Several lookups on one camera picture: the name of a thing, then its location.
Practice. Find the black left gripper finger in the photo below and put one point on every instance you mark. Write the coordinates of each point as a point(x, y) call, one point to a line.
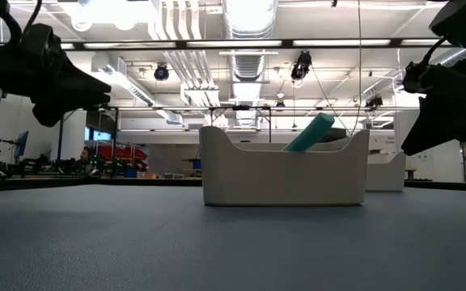
point(61, 113)
point(85, 89)

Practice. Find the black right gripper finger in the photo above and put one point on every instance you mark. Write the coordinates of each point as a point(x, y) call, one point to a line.
point(431, 129)

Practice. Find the long ceiling light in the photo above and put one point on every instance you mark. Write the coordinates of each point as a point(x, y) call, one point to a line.
point(130, 87)

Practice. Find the person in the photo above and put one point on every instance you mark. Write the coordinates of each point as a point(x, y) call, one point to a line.
point(85, 154)

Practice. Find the background monitor blue screen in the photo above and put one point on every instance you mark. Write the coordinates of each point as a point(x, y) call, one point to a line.
point(21, 145)

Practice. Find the white plastic bin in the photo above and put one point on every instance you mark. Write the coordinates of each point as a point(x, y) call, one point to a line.
point(386, 174)

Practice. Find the red background banner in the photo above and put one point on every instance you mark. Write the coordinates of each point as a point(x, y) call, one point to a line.
point(132, 153)

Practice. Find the black background monitor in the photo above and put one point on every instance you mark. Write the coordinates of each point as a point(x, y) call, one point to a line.
point(342, 135)

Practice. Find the black overhead beam with lights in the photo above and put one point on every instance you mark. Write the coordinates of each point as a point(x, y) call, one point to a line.
point(180, 43)

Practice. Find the beige plastic bin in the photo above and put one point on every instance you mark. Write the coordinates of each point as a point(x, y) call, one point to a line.
point(281, 178)

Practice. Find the blue table mat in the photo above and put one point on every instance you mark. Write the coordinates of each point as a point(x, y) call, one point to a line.
point(95, 279)

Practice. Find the black background rig frame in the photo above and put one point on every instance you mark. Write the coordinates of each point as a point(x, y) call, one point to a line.
point(60, 141)

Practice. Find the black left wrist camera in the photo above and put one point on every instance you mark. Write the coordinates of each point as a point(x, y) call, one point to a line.
point(43, 38)

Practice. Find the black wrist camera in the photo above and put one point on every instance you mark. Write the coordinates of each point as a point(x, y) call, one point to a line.
point(43, 38)
point(417, 78)

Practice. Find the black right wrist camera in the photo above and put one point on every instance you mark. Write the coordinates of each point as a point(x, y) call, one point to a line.
point(417, 78)

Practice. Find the black hanging camera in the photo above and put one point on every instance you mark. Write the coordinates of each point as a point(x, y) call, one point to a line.
point(374, 102)
point(161, 73)

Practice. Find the black overhead rig camera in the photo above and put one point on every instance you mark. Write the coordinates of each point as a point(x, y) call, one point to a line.
point(302, 66)

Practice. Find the silver ventilation duct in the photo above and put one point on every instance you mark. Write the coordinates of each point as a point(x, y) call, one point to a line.
point(249, 68)

